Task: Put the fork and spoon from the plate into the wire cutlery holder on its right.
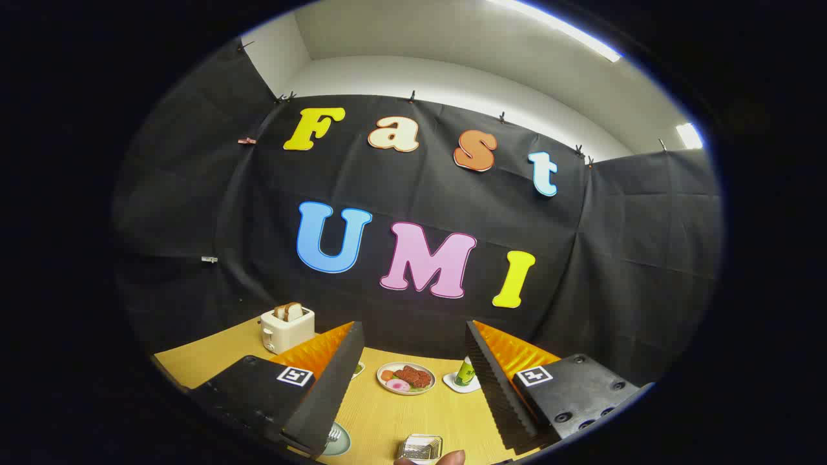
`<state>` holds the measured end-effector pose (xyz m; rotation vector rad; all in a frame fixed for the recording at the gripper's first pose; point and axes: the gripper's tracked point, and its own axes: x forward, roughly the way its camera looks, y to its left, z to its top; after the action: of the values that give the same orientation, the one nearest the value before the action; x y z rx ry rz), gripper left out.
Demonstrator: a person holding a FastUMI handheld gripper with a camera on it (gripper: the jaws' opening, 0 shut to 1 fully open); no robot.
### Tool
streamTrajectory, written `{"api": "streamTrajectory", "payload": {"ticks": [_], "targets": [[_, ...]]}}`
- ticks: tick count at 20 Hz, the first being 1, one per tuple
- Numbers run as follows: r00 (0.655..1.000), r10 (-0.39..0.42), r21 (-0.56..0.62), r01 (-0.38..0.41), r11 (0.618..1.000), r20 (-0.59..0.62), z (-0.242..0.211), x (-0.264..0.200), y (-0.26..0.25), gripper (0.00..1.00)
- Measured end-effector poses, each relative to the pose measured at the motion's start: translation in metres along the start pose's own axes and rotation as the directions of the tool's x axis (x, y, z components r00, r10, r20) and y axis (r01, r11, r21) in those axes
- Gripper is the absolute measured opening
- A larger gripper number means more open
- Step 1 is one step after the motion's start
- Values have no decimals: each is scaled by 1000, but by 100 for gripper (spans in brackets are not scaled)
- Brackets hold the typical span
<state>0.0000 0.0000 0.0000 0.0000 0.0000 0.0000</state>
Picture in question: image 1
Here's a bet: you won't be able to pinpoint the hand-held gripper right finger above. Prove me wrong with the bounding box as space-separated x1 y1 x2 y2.
465 320 653 453

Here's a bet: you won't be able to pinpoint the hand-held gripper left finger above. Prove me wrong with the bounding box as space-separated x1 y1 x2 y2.
187 321 366 459

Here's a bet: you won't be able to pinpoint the white square coaster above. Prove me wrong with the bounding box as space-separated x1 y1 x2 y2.
443 371 482 393

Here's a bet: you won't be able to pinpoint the white food plate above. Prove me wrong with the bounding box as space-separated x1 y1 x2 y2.
377 362 437 395

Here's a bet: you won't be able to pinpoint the mint green plate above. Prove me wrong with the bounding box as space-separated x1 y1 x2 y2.
320 422 351 457

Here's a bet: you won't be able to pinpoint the cream toaster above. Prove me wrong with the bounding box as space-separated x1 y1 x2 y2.
260 307 316 355

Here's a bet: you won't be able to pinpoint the brown meat pieces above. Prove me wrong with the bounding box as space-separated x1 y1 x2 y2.
394 366 432 389

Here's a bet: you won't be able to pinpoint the perforated metal drain tray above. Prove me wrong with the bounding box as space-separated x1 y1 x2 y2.
396 434 444 462

